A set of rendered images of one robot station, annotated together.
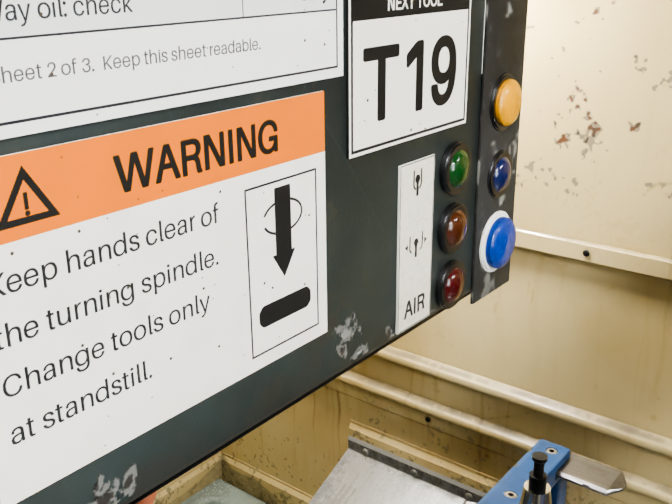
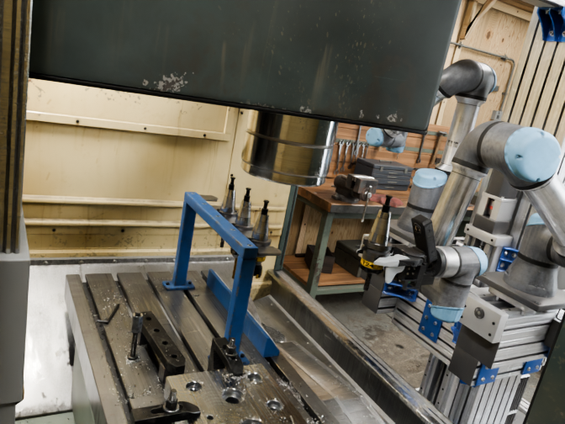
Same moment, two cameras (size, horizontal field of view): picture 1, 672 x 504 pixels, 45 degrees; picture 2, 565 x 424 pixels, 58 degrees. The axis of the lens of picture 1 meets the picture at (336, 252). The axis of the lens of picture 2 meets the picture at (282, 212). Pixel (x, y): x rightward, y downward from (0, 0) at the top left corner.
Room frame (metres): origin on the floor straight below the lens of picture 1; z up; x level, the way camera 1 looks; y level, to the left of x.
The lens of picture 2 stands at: (0.01, 1.11, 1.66)
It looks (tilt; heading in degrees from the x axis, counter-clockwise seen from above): 16 degrees down; 290
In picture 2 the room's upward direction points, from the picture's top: 11 degrees clockwise
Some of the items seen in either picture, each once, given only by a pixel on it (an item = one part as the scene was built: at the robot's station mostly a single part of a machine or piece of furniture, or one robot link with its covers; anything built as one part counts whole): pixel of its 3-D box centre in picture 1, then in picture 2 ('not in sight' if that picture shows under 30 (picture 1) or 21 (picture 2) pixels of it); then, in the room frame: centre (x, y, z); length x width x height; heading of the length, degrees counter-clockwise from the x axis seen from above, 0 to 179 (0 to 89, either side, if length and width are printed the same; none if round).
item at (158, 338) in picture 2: not in sight; (159, 347); (0.63, 0.13, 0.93); 0.26 x 0.05 x 0.06; 147
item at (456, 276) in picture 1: (452, 284); not in sight; (0.40, -0.06, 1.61); 0.02 x 0.01 x 0.02; 142
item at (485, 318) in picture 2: not in sight; (519, 312); (-0.21, -0.56, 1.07); 0.40 x 0.13 x 0.09; 53
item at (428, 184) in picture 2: not in sight; (428, 188); (0.18, -0.86, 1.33); 0.13 x 0.12 x 0.14; 67
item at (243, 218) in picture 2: not in sight; (244, 212); (0.58, -0.12, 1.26); 0.04 x 0.04 x 0.07
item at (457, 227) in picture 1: (455, 228); not in sight; (0.40, -0.06, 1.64); 0.02 x 0.01 x 0.02; 142
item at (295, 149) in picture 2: not in sight; (288, 142); (0.34, 0.25, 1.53); 0.16 x 0.16 x 0.12
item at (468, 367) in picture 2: not in sight; (500, 358); (-0.21, -0.58, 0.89); 0.36 x 0.10 x 0.09; 53
